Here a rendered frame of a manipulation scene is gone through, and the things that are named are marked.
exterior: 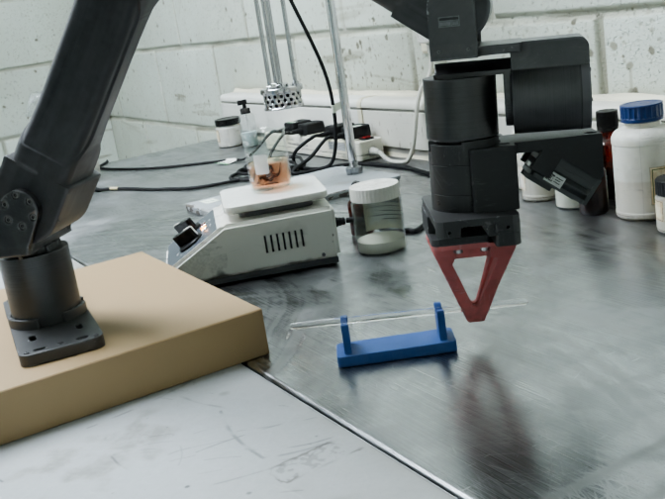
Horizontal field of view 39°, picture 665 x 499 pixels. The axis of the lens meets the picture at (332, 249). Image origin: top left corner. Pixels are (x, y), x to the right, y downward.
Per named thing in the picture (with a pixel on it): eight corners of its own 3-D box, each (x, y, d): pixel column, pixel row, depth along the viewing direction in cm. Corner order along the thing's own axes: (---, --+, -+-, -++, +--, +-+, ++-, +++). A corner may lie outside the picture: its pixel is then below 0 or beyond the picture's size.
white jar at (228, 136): (248, 142, 221) (243, 114, 220) (238, 147, 216) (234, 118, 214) (225, 144, 223) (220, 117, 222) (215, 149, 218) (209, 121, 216)
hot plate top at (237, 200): (224, 216, 105) (223, 208, 105) (220, 197, 116) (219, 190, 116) (329, 197, 106) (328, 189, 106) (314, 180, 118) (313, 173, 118)
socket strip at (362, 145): (360, 162, 171) (357, 139, 170) (265, 149, 205) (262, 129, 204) (386, 156, 173) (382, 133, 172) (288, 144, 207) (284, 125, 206)
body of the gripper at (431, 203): (497, 208, 81) (492, 124, 80) (522, 238, 72) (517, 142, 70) (423, 216, 82) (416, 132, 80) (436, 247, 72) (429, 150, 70)
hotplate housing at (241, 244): (169, 297, 106) (155, 229, 103) (170, 267, 118) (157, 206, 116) (361, 260, 108) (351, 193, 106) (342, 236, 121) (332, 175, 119)
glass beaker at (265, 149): (299, 191, 110) (288, 123, 108) (254, 200, 109) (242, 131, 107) (289, 183, 115) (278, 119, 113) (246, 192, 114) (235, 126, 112)
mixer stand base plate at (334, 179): (234, 226, 136) (233, 218, 136) (184, 209, 153) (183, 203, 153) (404, 180, 150) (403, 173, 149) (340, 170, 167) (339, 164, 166)
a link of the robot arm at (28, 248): (78, 167, 87) (24, 174, 88) (32, 188, 79) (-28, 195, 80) (93, 233, 88) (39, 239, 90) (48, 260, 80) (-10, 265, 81)
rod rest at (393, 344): (338, 368, 78) (332, 328, 77) (337, 353, 81) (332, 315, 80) (458, 351, 78) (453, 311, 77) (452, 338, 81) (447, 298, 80)
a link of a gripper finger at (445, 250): (505, 299, 83) (499, 195, 81) (522, 326, 76) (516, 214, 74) (428, 307, 83) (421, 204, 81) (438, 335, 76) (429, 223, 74)
